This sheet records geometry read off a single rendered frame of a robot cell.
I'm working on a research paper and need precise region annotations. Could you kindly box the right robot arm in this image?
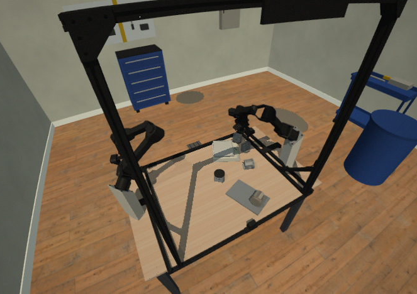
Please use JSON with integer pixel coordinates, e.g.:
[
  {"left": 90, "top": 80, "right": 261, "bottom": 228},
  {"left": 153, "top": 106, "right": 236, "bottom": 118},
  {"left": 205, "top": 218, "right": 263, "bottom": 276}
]
[{"left": 228, "top": 104, "right": 299, "bottom": 141}]

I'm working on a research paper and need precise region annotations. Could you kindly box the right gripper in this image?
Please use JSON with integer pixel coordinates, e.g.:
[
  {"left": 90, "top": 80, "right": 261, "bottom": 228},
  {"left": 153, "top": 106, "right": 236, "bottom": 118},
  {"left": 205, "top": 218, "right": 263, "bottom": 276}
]
[{"left": 235, "top": 118, "right": 255, "bottom": 138}]

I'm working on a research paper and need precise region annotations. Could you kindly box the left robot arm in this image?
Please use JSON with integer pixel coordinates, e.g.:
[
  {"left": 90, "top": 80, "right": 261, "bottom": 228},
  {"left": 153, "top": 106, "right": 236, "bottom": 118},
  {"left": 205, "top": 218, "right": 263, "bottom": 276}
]
[{"left": 110, "top": 121, "right": 165, "bottom": 192}]

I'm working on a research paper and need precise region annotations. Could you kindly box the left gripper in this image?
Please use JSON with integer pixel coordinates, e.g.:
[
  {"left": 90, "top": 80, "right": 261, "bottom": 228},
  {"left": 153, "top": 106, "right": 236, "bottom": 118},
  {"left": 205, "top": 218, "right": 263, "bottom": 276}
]
[{"left": 110, "top": 151, "right": 124, "bottom": 165}]

